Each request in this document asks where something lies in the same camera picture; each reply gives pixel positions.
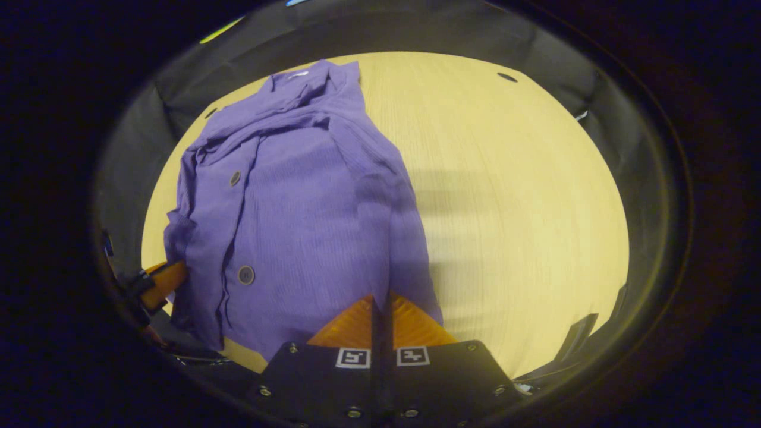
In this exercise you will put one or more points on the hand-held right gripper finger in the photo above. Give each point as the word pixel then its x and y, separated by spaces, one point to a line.
pixel 377 386
pixel 389 386

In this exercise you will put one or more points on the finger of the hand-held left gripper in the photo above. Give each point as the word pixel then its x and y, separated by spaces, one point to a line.
pixel 163 284

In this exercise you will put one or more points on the purple button shirt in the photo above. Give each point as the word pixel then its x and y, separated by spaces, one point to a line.
pixel 297 208

